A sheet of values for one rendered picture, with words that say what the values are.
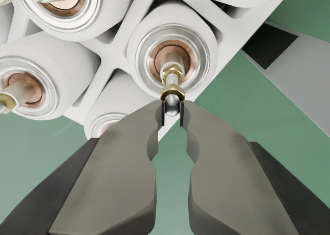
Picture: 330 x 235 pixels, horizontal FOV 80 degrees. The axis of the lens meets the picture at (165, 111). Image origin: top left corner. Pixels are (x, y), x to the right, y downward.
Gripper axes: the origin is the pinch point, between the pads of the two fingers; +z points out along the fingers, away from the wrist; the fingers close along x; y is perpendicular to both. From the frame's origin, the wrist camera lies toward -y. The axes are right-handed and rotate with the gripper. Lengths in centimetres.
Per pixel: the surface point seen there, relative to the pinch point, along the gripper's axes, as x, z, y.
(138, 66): -3.4, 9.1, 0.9
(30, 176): -48, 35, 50
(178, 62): 0.6, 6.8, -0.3
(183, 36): 1.0, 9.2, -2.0
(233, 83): 15.2, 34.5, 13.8
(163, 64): -0.8, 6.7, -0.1
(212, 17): 4.8, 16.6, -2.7
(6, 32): -21.8, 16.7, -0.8
